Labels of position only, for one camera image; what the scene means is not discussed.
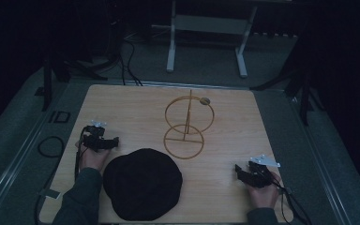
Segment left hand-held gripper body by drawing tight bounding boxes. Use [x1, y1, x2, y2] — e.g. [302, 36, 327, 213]
[82, 120, 114, 153]

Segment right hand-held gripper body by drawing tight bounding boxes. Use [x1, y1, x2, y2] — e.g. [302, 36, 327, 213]
[242, 154, 281, 189]

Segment black hat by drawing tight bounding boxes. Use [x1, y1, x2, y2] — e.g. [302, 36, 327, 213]
[102, 147, 184, 222]

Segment gold wire hat stand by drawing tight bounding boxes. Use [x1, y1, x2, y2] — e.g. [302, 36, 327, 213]
[163, 89, 216, 160]

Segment person's right hand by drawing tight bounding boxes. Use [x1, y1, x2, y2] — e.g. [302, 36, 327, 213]
[247, 171, 282, 210]

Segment person's left hand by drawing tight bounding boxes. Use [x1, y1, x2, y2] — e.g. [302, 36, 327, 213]
[75, 140, 113, 173]

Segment black tripod stand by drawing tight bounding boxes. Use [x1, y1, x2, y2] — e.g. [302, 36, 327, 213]
[249, 31, 326, 127]
[41, 0, 126, 113]

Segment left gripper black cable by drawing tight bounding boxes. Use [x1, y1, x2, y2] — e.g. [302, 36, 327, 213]
[73, 129, 87, 182]

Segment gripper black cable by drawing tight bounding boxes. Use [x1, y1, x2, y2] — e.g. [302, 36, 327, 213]
[73, 129, 87, 182]
[270, 172, 313, 225]

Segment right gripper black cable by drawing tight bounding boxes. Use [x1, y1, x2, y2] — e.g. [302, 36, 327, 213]
[270, 172, 313, 225]

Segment coiled black floor cable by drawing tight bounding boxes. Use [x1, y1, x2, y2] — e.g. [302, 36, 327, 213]
[33, 135, 66, 225]

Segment white metal table frame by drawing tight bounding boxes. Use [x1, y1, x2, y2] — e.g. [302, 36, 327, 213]
[166, 0, 259, 79]

